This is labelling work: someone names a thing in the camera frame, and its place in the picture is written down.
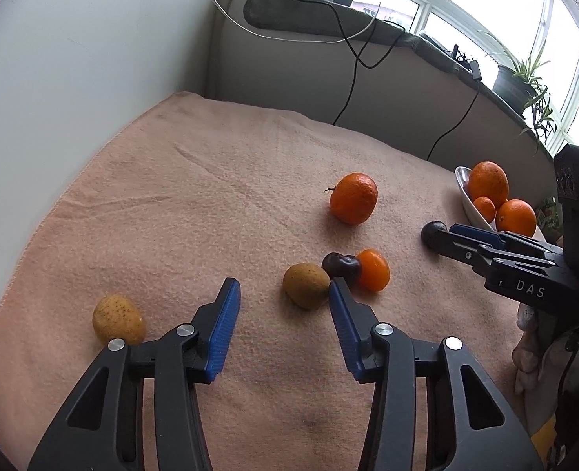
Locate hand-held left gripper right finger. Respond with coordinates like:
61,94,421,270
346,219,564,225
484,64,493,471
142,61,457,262
328,277,545,471

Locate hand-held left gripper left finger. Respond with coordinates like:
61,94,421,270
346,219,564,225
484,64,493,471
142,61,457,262
27,277,242,471

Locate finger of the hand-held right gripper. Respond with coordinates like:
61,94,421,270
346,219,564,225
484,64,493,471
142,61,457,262
426,229,532,276
449,223,563,262

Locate small orange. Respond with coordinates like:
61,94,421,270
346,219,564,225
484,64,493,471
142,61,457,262
473,196,497,224

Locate dark plum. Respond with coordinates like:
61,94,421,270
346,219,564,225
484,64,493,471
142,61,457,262
322,252,363,288
421,221,451,254

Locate medium round orange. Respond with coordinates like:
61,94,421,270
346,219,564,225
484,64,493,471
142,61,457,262
495,199,537,237

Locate white bowl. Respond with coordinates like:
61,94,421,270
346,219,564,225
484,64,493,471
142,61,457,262
455,166,548,243

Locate large orange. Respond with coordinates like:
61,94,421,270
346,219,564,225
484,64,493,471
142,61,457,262
467,161,509,207

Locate olive green small fruit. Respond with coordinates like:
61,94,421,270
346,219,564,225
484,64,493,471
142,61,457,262
283,263,331,311

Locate person's right hand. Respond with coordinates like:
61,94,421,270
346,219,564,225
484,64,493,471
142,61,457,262
512,301,579,429

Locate green printed bag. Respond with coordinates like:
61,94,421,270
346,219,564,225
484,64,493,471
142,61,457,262
536,196,565,243

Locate orange kumquat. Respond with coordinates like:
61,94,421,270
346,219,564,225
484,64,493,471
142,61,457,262
355,249,391,292

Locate yellow-brown potato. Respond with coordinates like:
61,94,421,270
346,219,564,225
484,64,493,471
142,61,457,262
92,294,146,347

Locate mandarin with stem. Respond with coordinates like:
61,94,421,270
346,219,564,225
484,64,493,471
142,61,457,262
325,173,379,225

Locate spider plant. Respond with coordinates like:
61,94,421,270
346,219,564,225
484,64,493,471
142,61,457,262
478,29,557,158

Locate pink blanket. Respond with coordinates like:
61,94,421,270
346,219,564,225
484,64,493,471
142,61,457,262
0,91,555,471

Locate grey plant pot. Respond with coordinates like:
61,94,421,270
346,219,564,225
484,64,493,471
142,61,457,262
493,64,538,113

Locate black adapter cable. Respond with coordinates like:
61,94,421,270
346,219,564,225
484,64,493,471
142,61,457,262
426,78,481,160

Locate black charger cable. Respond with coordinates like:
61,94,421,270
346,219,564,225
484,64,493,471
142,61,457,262
270,0,403,126

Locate white window frame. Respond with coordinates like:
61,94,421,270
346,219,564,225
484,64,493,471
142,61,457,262
231,0,579,158

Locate white cable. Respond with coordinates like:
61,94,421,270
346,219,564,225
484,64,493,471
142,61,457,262
191,0,383,46

